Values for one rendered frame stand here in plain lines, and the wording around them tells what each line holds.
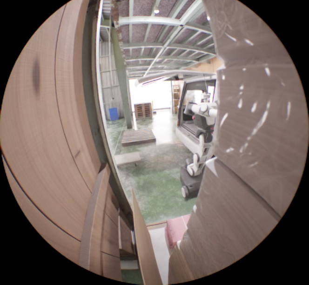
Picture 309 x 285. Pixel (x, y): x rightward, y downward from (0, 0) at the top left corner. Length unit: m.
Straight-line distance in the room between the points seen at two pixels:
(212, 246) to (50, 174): 0.29
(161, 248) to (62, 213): 1.26
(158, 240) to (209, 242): 1.33
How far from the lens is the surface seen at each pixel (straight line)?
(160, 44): 2.96
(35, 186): 0.25
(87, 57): 0.58
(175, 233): 1.10
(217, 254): 0.15
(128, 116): 5.10
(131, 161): 2.37
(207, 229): 0.15
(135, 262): 1.47
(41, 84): 0.29
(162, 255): 1.44
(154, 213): 1.72
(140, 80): 1.48
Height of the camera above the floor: 1.52
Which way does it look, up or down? 20 degrees down
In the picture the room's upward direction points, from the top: 5 degrees counter-clockwise
